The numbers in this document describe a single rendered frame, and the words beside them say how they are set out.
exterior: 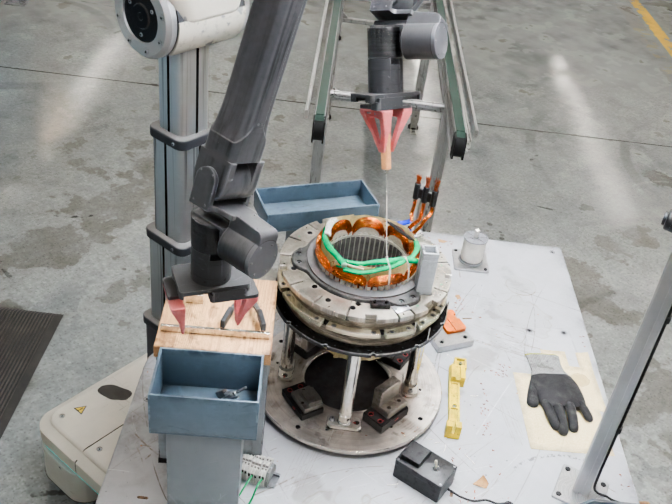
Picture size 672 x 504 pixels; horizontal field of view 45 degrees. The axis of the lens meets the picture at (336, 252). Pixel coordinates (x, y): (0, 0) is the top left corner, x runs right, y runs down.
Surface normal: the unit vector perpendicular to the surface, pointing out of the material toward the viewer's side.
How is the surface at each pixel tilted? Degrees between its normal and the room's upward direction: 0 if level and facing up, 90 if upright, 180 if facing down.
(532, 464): 0
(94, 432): 0
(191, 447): 90
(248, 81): 73
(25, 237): 0
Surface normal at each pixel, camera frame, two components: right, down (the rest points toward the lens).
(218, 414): 0.00, 0.58
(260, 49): -0.54, 0.15
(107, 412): 0.11, -0.81
